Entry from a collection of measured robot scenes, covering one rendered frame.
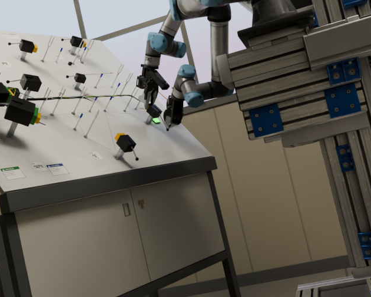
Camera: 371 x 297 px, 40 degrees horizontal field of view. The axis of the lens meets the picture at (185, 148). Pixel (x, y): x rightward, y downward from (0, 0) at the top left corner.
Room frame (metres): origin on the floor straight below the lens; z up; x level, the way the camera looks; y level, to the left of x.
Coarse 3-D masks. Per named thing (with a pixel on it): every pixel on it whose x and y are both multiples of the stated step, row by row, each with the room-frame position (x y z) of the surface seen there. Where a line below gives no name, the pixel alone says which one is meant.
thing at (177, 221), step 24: (144, 192) 2.22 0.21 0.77; (168, 192) 2.34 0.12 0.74; (192, 192) 2.47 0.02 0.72; (144, 216) 2.19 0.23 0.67; (168, 216) 2.31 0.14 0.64; (192, 216) 2.44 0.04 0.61; (216, 216) 2.58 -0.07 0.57; (144, 240) 2.17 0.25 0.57; (168, 240) 2.28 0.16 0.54; (192, 240) 2.40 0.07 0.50; (216, 240) 2.54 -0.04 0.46; (168, 264) 2.26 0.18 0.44
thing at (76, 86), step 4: (76, 72) 2.37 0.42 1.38; (68, 76) 2.35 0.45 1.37; (72, 76) 2.36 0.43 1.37; (76, 76) 2.36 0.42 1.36; (80, 76) 2.36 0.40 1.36; (84, 76) 2.38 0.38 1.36; (76, 80) 2.36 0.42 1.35; (80, 80) 2.37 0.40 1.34; (84, 80) 2.38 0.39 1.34; (72, 84) 2.41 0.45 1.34; (76, 84) 2.39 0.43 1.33; (80, 84) 2.40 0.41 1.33; (76, 88) 2.40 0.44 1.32
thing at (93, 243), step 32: (128, 192) 2.15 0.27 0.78; (32, 224) 1.77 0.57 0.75; (64, 224) 1.87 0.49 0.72; (96, 224) 1.99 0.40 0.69; (128, 224) 2.12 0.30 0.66; (32, 256) 1.75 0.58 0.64; (64, 256) 1.85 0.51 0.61; (96, 256) 1.96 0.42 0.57; (128, 256) 2.09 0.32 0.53; (32, 288) 1.73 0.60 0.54; (64, 288) 1.83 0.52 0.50; (96, 288) 1.93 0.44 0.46; (128, 288) 2.06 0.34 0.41
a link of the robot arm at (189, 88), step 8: (192, 80) 2.18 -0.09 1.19; (184, 88) 2.17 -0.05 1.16; (192, 88) 2.15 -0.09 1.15; (200, 88) 2.16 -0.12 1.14; (208, 88) 2.17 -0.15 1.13; (184, 96) 2.17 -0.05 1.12; (192, 96) 2.13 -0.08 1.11; (200, 96) 2.14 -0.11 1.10; (208, 96) 2.18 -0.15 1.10; (192, 104) 2.16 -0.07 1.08; (200, 104) 2.17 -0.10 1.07
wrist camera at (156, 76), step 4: (152, 72) 2.40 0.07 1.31; (156, 72) 2.42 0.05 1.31; (152, 76) 2.41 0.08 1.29; (156, 76) 2.40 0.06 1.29; (160, 76) 2.42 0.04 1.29; (156, 80) 2.40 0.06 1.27; (160, 80) 2.39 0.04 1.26; (164, 80) 2.42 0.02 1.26; (160, 84) 2.39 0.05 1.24; (164, 84) 2.39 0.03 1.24; (168, 84) 2.42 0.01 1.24; (164, 88) 2.39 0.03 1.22
